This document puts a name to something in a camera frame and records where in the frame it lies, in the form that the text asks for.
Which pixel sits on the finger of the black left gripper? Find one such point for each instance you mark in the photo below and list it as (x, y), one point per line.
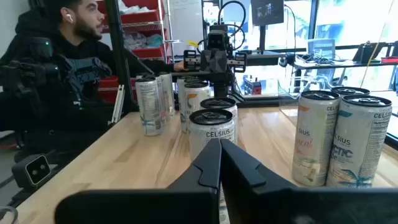
(221, 62)
(207, 62)

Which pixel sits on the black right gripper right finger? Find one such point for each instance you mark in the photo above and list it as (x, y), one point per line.
(295, 208)

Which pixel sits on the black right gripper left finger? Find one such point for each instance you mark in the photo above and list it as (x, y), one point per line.
(155, 208)

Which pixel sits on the Celsius Tropical Vibe can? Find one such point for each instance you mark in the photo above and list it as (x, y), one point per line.
(192, 105)
(314, 140)
(196, 80)
(170, 93)

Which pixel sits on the Celsius Arctic Vibe can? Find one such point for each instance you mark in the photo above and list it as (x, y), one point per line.
(211, 129)
(179, 93)
(357, 143)
(149, 105)

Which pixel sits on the Celsius Peach Vibe can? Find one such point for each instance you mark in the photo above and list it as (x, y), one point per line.
(163, 102)
(349, 90)
(219, 103)

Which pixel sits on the clear plastic bin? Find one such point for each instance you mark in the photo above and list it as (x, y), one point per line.
(286, 99)

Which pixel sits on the person's hand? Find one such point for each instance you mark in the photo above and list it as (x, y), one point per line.
(179, 66)

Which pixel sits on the red and blue machine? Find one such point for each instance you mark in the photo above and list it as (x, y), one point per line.
(252, 85)

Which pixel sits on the red storage bin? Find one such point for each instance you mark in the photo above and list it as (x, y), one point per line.
(146, 3)
(149, 53)
(140, 18)
(107, 84)

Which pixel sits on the black office desk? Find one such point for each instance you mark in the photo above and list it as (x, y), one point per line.
(270, 59)

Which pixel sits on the black monitor on stand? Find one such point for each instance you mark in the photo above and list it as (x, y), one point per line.
(267, 12)

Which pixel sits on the grey laptop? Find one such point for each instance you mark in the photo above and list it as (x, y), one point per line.
(321, 46)

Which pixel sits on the person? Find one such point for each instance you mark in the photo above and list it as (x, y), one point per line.
(77, 56)

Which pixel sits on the white earbud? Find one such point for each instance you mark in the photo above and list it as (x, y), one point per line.
(69, 17)

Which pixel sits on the black desk device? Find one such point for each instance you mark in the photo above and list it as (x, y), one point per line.
(367, 51)

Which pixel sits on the red flat object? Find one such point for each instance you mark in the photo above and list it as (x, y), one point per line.
(389, 59)

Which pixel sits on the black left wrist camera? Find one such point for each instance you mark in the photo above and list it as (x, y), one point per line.
(217, 39)

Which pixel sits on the black rig upright post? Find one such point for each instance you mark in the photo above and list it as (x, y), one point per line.
(116, 46)

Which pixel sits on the white metal bracket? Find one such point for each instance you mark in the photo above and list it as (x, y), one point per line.
(118, 104)

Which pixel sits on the black table-level camera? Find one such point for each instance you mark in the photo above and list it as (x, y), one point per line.
(31, 169)

